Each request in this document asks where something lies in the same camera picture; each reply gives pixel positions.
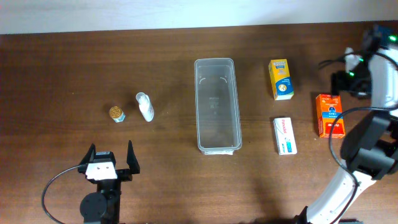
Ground clear plastic container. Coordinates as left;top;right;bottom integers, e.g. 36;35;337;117
194;58;243;156

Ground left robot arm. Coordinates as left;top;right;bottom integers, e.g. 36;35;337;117
78;141;141;223

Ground right black cable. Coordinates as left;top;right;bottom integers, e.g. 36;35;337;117
318;51;398;224

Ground white Panadol box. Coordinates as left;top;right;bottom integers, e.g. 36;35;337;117
273;117;297;156

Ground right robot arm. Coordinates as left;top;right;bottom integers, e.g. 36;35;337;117
293;24;397;223

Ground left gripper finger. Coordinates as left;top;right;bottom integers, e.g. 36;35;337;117
126;140;141;174
80;144;96;165

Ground white spray bottle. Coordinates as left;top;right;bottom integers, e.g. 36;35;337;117
136;92;154;122

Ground black cable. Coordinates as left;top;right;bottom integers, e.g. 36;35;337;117
318;51;398;224
41;165;86;224

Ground left black cable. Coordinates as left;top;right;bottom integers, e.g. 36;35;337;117
41;165;86;224

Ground yellow blue medicine box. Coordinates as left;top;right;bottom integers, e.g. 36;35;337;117
268;59;294;101

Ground orange medicine box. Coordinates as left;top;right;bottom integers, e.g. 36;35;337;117
315;94;346;139

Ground small gold-lidded balm jar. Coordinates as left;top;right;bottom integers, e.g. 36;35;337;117
109;106;126;123

